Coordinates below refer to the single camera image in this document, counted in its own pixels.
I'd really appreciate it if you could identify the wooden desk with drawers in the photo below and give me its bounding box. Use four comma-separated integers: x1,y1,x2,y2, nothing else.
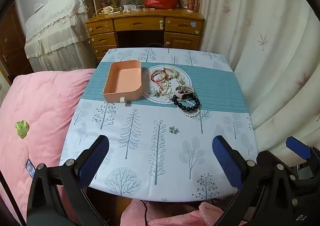
85,0,206,62

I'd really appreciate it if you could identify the red patterned paper cup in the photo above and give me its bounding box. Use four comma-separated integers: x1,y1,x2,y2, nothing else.
187,0,199,13

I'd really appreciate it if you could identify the pink smart watch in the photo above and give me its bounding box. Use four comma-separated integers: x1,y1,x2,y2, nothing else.
174,86,194,101

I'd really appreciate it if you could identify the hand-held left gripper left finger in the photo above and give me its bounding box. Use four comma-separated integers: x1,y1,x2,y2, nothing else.
26,135,110,226

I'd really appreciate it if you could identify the small printed card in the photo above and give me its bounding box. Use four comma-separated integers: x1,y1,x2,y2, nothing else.
26,159,36,174

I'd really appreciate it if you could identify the pink plastic storage box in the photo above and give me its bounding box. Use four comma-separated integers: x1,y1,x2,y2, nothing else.
102,59,144,104

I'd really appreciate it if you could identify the brown wooden door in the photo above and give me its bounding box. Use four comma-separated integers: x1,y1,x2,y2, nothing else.
0,3,34,85

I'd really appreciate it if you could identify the white leaf print curtain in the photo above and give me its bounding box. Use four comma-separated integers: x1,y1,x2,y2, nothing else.
199,0,320,169

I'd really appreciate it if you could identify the pink blanket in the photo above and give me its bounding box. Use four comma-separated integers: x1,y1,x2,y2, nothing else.
0,68,101,226

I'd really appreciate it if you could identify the gold leaf hair comb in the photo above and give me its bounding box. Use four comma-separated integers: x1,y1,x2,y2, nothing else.
164,67,187,87

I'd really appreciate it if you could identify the red bangle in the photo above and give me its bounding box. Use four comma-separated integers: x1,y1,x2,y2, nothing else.
151,71,167,83

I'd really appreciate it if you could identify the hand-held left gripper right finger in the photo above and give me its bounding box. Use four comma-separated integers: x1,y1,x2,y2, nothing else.
212,135,297,226

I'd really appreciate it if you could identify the black bead bracelet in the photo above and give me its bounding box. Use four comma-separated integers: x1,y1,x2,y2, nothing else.
172,94,201,112

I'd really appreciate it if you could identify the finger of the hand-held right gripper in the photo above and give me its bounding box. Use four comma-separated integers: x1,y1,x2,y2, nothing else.
286,136,320,166

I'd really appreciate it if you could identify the white lace furniture cover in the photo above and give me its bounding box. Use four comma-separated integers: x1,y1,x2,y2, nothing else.
24,0,97,72

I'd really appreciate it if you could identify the white pearl bracelet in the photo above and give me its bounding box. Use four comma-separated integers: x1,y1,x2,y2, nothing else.
177,101,202,118

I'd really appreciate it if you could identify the cream pearl necklace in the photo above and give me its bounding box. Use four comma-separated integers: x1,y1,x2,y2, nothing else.
154,81,173,97

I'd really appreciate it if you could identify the pink fluffy cloth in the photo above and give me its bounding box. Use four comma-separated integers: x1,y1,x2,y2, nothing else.
121,200,236,226

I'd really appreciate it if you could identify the tree print tablecloth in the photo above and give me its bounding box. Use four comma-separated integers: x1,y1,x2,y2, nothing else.
60,48,259,203

